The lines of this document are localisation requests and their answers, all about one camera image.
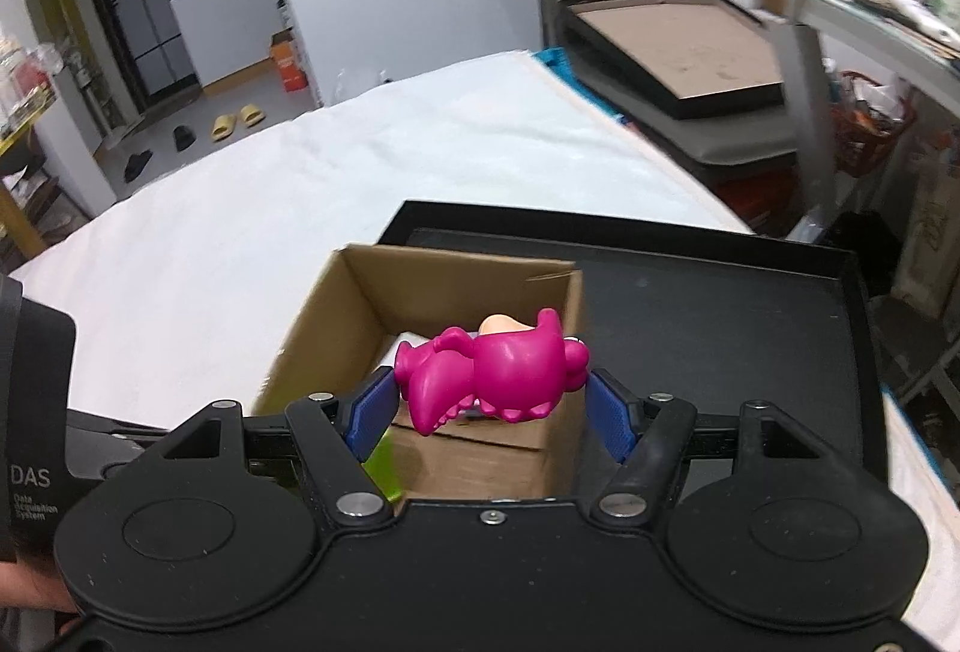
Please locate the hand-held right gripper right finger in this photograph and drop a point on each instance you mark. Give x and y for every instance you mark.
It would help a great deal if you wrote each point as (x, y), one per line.
(609, 416)

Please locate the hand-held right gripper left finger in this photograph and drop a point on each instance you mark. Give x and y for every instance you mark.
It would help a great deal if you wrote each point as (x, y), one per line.
(371, 412)

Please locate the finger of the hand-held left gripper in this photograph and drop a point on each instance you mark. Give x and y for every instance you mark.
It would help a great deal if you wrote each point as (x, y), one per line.
(105, 442)

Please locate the green hexagonal box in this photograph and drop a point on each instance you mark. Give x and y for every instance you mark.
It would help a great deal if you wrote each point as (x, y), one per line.
(384, 468)

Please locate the cardboard box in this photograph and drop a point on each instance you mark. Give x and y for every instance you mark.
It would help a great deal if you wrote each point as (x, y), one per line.
(360, 314)

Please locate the magenta dinosaur figure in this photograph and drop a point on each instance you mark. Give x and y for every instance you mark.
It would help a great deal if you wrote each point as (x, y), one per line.
(510, 367)

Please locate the black tray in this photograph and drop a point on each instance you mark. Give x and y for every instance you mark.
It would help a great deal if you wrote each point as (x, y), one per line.
(712, 337)

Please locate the person's left hand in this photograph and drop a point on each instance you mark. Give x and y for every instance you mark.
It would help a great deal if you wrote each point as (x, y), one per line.
(30, 588)

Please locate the black slipper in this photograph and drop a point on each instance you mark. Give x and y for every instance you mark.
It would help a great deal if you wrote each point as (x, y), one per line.
(138, 165)
(184, 137)

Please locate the black bag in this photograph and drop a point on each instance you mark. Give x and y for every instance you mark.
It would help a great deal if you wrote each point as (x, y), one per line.
(859, 251)

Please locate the yellow slipper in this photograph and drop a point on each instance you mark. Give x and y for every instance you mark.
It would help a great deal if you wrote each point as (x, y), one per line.
(251, 116)
(222, 127)

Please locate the orange box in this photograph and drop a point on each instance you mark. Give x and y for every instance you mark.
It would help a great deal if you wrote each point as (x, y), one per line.
(289, 63)

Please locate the white tote bag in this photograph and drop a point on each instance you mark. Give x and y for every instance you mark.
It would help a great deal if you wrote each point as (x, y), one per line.
(934, 232)

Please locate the black framed board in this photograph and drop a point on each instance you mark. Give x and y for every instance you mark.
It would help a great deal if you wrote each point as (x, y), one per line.
(675, 48)

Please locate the red basket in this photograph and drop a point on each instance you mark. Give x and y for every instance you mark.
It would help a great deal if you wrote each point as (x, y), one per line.
(870, 127)

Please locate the grey table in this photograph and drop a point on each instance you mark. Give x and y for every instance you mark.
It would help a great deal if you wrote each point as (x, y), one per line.
(817, 67)

